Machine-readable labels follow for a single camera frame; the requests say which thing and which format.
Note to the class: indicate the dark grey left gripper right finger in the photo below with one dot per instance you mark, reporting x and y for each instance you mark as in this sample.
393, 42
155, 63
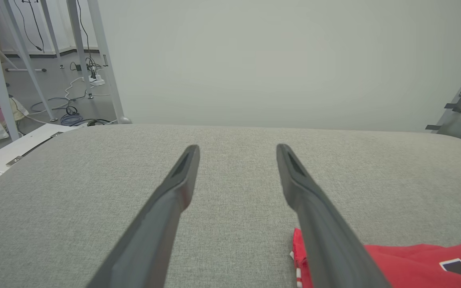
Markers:
326, 240

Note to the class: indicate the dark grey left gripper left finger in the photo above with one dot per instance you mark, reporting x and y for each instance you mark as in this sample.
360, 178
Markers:
150, 232

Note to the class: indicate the red and white jersey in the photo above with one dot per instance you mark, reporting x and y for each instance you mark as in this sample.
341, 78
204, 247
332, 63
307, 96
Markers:
414, 268

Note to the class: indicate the white power strip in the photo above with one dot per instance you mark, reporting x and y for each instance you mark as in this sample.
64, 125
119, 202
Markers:
97, 80

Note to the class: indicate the white rod with black tip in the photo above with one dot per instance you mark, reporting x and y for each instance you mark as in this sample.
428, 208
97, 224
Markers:
24, 70

